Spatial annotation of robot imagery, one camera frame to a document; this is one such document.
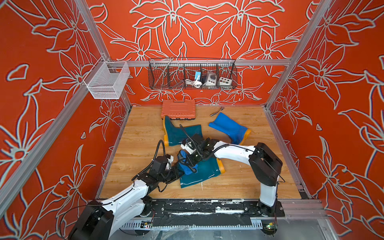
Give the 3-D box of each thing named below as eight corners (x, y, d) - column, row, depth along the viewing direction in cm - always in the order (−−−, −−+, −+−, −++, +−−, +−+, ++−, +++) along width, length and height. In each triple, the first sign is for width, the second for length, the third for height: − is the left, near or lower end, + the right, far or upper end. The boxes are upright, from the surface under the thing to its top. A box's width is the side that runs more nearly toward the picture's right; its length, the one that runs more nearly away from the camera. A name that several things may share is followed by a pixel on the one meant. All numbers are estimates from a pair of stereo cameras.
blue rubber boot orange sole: (237, 149, 96) (240, 144, 91) (210, 125, 109) (211, 119, 104) (252, 137, 102) (255, 131, 97) (224, 115, 116) (225, 109, 110)
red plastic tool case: (161, 121, 112) (159, 116, 107) (163, 104, 124) (162, 99, 120) (195, 121, 112) (195, 116, 107) (195, 104, 124) (195, 98, 119)
